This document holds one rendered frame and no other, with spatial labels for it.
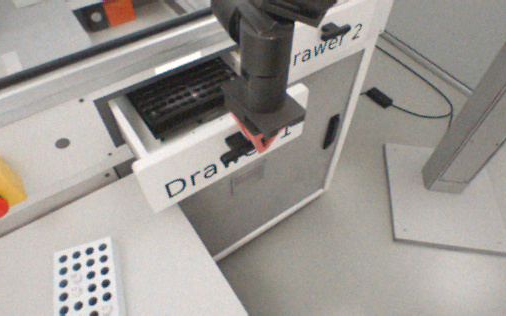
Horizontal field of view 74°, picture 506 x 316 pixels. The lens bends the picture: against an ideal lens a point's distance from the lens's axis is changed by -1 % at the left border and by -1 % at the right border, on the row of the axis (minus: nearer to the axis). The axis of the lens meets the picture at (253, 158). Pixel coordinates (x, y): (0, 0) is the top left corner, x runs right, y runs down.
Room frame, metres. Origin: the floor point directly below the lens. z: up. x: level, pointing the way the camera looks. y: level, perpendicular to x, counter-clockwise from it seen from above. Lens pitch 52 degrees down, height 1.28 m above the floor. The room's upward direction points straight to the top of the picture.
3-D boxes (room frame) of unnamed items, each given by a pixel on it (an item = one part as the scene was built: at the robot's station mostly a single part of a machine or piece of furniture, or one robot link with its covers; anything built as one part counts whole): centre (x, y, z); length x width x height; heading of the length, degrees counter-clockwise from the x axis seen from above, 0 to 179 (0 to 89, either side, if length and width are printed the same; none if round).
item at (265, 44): (0.33, -0.01, 1.07); 0.07 x 0.06 x 0.07; 25
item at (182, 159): (0.34, 0.04, 0.87); 0.29 x 0.02 x 0.11; 125
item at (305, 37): (0.64, -0.14, 0.87); 0.29 x 0.02 x 0.11; 125
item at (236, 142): (0.32, 0.02, 0.91); 0.07 x 0.04 x 0.01; 125
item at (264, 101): (0.32, -0.01, 1.01); 0.10 x 0.07 x 0.07; 34
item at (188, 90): (0.50, 0.15, 0.87); 0.22 x 0.18 x 0.06; 35
